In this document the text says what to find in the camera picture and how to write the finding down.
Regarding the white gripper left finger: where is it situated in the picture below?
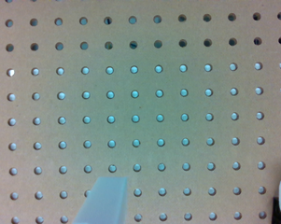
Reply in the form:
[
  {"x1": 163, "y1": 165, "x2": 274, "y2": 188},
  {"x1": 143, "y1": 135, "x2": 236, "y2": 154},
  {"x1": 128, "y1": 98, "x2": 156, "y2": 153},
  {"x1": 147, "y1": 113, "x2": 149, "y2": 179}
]
[{"x1": 72, "y1": 177, "x2": 128, "y2": 224}]

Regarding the brown pegboard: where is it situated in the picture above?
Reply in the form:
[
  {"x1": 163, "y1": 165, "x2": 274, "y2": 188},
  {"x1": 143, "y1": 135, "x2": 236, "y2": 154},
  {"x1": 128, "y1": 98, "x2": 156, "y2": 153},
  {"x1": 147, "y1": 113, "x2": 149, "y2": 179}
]
[{"x1": 0, "y1": 0, "x2": 281, "y2": 224}]

